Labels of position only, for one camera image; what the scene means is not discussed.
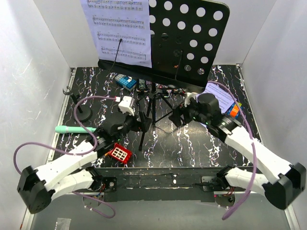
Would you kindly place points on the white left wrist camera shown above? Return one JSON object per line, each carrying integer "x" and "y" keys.
{"x": 126, "y": 105}

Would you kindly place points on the orange blue toy brick stack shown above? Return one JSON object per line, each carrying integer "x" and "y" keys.
{"x": 233, "y": 111}

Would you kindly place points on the sheet music page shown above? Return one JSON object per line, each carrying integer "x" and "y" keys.
{"x": 224, "y": 98}
{"x": 120, "y": 30}

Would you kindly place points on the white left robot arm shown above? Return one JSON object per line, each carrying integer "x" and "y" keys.
{"x": 40, "y": 186}

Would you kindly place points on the black poker chip case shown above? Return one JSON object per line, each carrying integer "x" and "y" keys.
{"x": 144, "y": 86}

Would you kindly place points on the red yellow toy brick house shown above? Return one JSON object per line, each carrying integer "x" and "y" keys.
{"x": 120, "y": 153}

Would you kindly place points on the mint green toy microphone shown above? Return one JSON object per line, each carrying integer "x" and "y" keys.
{"x": 70, "y": 129}

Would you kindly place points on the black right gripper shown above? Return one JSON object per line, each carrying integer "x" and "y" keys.
{"x": 184, "y": 110}

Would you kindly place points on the black music stand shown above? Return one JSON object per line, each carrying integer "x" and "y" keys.
{"x": 184, "y": 44}

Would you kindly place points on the black microphone desk stand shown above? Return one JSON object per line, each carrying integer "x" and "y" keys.
{"x": 84, "y": 112}

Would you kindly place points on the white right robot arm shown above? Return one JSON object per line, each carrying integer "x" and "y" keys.
{"x": 280, "y": 181}

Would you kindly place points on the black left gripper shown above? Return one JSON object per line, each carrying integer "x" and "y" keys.
{"x": 144, "y": 125}

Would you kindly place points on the blue toy brick block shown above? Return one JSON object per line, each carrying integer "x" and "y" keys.
{"x": 125, "y": 82}

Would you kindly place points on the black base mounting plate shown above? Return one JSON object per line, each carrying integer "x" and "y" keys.
{"x": 164, "y": 184}

